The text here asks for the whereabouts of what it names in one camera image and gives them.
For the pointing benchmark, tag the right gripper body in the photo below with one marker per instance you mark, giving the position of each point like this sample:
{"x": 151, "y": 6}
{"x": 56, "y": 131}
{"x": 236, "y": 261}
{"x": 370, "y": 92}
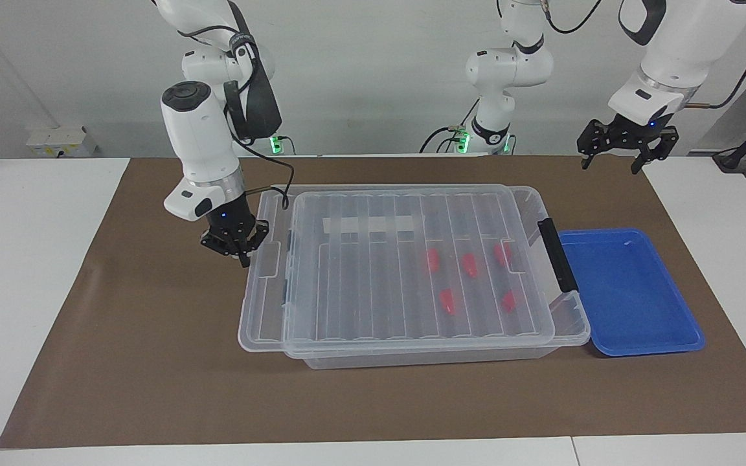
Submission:
{"x": 234, "y": 219}

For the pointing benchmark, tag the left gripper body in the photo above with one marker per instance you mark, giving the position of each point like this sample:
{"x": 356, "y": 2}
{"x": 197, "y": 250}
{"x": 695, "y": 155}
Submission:
{"x": 638, "y": 131}

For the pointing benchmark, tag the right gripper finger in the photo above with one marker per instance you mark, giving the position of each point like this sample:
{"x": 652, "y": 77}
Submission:
{"x": 253, "y": 238}
{"x": 217, "y": 241}

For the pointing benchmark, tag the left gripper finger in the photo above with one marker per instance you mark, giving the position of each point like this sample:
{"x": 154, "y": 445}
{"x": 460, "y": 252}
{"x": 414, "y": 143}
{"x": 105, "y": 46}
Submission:
{"x": 661, "y": 145}
{"x": 596, "y": 137}

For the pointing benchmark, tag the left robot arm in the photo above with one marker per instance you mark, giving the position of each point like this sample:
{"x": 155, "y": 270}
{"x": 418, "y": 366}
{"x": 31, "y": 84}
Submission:
{"x": 509, "y": 68}

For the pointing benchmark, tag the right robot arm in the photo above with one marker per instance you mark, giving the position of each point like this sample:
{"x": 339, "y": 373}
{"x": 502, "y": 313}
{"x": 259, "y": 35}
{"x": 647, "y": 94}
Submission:
{"x": 199, "y": 145}

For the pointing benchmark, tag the clear plastic storage box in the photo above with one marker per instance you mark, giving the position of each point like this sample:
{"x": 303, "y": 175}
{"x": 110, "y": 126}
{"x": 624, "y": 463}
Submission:
{"x": 263, "y": 310}

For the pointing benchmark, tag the red block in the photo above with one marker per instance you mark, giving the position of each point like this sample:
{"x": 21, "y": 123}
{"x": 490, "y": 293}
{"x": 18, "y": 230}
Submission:
{"x": 509, "y": 301}
{"x": 502, "y": 254}
{"x": 447, "y": 302}
{"x": 433, "y": 259}
{"x": 470, "y": 265}

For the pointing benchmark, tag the clear plastic ribbed lid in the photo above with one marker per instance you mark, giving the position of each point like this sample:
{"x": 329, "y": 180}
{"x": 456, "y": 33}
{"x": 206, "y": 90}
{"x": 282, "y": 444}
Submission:
{"x": 386, "y": 278}

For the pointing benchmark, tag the blue plastic tray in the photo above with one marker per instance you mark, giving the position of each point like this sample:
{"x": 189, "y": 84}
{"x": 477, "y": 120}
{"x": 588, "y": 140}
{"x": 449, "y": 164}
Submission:
{"x": 629, "y": 294}

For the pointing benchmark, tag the white wall socket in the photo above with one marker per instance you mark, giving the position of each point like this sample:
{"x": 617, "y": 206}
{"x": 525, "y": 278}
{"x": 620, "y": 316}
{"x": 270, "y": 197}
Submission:
{"x": 61, "y": 141}

